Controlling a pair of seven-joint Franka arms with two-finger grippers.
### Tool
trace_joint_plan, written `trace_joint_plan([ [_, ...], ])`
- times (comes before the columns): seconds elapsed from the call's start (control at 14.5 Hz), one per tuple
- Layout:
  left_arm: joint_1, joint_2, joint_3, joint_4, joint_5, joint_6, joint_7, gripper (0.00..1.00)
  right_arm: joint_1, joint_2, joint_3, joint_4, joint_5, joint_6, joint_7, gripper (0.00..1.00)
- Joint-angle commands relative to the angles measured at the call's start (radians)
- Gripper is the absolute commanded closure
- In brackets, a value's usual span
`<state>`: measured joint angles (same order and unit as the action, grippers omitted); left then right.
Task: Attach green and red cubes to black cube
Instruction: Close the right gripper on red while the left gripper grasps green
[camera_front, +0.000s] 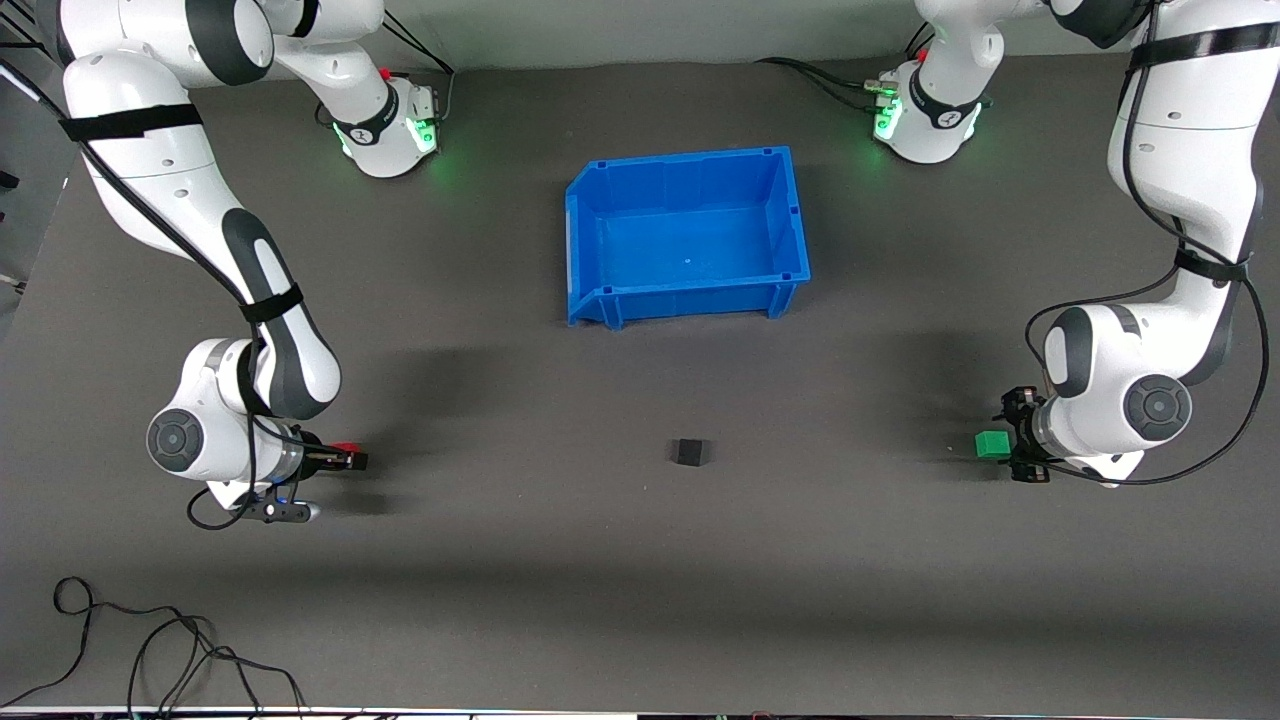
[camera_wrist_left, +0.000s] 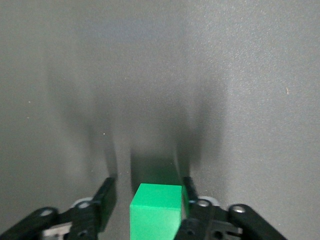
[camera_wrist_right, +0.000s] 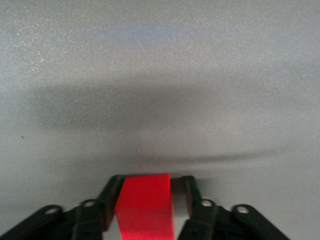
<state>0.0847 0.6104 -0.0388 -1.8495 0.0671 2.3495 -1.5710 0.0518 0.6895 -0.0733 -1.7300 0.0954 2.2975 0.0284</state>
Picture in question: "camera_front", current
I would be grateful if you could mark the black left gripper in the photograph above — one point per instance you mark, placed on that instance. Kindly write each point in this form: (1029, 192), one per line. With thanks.
(1021, 436)

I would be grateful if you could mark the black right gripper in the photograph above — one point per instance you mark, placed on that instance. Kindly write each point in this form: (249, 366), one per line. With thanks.
(318, 459)

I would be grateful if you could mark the green cube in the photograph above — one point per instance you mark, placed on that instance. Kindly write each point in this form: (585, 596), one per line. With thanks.
(991, 445)

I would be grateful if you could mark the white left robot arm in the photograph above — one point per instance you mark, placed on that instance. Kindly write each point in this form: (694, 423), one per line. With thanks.
(1180, 150)

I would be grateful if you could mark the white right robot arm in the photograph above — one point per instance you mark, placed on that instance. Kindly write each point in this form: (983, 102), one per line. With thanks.
(200, 200)

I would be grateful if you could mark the black cube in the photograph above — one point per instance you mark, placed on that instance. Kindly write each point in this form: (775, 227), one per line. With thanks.
(690, 452)

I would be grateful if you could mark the grey table mat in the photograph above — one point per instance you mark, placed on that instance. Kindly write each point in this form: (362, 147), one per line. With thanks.
(500, 560)

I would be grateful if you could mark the blue plastic storage bin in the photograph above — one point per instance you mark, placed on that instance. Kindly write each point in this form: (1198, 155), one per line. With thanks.
(690, 240)

